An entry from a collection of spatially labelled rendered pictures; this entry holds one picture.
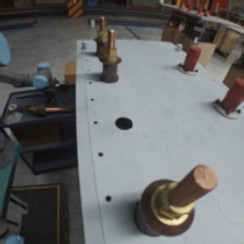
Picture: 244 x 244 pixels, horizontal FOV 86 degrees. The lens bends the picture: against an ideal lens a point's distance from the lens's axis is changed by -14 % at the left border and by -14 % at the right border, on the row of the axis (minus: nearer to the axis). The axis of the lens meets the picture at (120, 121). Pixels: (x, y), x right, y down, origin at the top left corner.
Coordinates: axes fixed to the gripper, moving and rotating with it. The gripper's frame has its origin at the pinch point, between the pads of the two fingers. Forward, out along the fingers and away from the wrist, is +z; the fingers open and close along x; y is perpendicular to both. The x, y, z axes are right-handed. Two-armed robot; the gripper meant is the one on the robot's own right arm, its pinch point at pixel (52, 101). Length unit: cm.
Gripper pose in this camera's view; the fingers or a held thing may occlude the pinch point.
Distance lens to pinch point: 135.0
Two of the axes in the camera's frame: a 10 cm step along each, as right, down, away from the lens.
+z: -0.8, 6.9, 7.2
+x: 8.9, 3.8, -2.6
